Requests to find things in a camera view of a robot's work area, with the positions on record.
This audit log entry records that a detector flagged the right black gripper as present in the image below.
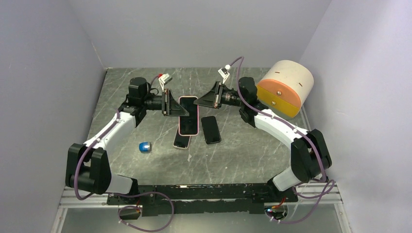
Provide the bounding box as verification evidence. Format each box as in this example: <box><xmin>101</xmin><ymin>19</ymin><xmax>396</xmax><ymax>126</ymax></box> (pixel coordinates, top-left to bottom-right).
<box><xmin>194</xmin><ymin>82</ymin><xmax>245</xmax><ymax>109</ymax></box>

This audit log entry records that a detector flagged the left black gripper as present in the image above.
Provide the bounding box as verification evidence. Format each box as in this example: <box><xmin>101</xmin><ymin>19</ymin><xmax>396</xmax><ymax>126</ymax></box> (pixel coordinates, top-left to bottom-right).
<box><xmin>142</xmin><ymin>89</ymin><xmax>189</xmax><ymax>117</ymax></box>

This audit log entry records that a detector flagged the pink phone case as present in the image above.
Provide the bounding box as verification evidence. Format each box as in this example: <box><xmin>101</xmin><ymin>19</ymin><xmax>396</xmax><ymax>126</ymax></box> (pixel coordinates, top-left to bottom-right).
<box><xmin>177</xmin><ymin>96</ymin><xmax>200</xmax><ymax>137</ymax></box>

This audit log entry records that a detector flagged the black phone case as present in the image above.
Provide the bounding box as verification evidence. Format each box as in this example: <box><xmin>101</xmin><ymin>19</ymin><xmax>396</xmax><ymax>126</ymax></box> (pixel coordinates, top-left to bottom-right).
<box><xmin>201</xmin><ymin>116</ymin><xmax>221</xmax><ymax>145</ymax></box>

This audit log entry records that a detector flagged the black smartphone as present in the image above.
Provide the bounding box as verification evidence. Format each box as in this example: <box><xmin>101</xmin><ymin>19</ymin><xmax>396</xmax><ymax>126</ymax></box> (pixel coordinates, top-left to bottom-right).
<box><xmin>174</xmin><ymin>135</ymin><xmax>191</xmax><ymax>149</ymax></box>

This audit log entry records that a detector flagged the beige phone case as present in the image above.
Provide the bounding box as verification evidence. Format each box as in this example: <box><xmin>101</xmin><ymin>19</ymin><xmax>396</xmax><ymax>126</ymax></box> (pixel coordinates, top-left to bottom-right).
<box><xmin>172</xmin><ymin>133</ymin><xmax>192</xmax><ymax>150</ymax></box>

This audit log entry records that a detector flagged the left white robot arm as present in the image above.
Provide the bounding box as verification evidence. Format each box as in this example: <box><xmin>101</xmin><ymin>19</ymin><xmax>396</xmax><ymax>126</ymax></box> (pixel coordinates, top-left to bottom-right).
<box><xmin>65</xmin><ymin>73</ymin><xmax>189</xmax><ymax>204</ymax></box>

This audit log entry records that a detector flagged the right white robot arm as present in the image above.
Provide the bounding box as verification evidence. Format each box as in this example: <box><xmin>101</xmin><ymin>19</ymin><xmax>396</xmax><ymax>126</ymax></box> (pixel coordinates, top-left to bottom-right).
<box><xmin>194</xmin><ymin>77</ymin><xmax>332</xmax><ymax>201</ymax></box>

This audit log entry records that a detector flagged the blue grey small cylinder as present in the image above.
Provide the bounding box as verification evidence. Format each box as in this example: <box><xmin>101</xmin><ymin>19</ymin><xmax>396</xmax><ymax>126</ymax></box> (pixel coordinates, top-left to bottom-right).
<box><xmin>138</xmin><ymin>142</ymin><xmax>152</xmax><ymax>153</ymax></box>

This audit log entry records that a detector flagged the round drawer cabinet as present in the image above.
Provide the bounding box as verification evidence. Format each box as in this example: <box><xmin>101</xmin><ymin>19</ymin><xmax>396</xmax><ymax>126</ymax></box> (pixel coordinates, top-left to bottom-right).
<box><xmin>256</xmin><ymin>60</ymin><xmax>314</xmax><ymax>118</ymax></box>

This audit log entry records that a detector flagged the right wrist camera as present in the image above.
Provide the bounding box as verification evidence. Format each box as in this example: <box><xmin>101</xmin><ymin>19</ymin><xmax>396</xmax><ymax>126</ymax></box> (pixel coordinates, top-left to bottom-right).
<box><xmin>218</xmin><ymin>64</ymin><xmax>231</xmax><ymax>84</ymax></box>

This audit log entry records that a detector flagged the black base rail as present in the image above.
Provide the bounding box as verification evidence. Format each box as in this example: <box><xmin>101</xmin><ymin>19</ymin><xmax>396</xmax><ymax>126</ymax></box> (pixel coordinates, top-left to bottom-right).
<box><xmin>107</xmin><ymin>183</ymin><xmax>298</xmax><ymax>216</ymax></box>

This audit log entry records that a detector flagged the aluminium frame rail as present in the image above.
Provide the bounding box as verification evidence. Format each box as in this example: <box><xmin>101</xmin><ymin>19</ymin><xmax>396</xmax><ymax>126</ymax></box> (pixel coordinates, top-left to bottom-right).
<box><xmin>59</xmin><ymin>185</ymin><xmax>342</xmax><ymax>209</ymax></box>

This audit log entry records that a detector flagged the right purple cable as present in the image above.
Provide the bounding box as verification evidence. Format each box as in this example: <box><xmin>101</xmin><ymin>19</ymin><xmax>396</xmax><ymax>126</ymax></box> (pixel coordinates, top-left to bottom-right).
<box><xmin>226</xmin><ymin>56</ymin><xmax>336</xmax><ymax>225</ymax></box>

